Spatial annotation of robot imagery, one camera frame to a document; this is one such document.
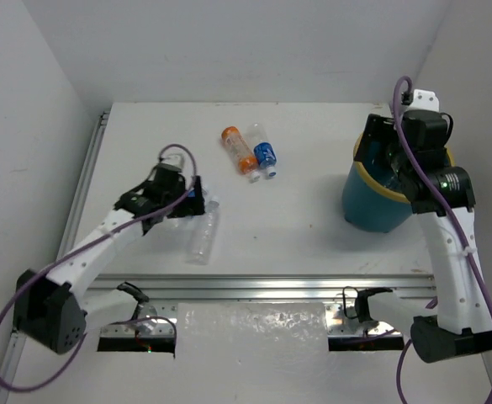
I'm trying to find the clear plastic bottle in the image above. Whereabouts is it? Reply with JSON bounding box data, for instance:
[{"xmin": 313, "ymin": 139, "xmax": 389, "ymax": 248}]
[{"xmin": 186, "ymin": 196, "xmax": 220, "ymax": 265}]

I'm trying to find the orange label bottle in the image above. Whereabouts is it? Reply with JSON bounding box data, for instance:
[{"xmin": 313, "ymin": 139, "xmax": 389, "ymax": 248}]
[{"xmin": 221, "ymin": 126, "xmax": 260, "ymax": 183}]

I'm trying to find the blue label bottle top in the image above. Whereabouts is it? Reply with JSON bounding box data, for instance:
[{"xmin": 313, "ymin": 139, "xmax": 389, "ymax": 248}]
[{"xmin": 248, "ymin": 123, "xmax": 277, "ymax": 178}]

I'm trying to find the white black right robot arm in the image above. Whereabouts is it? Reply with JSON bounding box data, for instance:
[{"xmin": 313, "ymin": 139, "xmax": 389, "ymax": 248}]
[{"xmin": 353, "ymin": 89, "xmax": 492, "ymax": 363}]

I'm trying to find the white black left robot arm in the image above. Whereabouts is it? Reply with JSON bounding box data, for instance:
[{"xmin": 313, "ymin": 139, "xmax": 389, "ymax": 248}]
[{"xmin": 13, "ymin": 163, "xmax": 205, "ymax": 354}]

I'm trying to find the teal bin with yellow rim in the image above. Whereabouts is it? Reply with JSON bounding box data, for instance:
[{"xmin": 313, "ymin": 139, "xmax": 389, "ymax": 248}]
[{"xmin": 341, "ymin": 130, "xmax": 457, "ymax": 233}]

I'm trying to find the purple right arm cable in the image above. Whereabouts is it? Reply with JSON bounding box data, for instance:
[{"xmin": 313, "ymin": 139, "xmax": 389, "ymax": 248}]
[{"xmin": 390, "ymin": 75, "xmax": 492, "ymax": 404}]

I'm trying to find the aluminium rail frame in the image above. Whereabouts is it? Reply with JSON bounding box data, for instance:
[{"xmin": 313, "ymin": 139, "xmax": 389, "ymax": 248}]
[{"xmin": 0, "ymin": 107, "xmax": 492, "ymax": 404}]

